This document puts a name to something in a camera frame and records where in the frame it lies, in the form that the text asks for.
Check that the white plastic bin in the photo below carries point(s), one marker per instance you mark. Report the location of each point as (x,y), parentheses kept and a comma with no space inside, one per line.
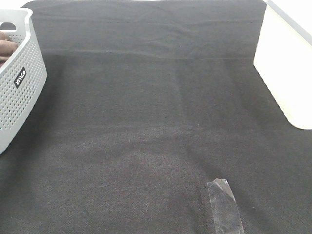
(283,58)

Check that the clear tape strip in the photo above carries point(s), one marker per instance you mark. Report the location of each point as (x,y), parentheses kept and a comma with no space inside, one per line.
(225,212)

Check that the grey perforated plastic basket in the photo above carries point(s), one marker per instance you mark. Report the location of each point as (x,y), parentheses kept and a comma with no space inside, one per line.
(22,77)

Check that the black table cloth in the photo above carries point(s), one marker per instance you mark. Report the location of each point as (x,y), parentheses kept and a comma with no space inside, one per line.
(145,103)

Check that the brown towel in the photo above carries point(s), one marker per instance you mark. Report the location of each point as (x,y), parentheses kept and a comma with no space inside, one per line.
(7,48)

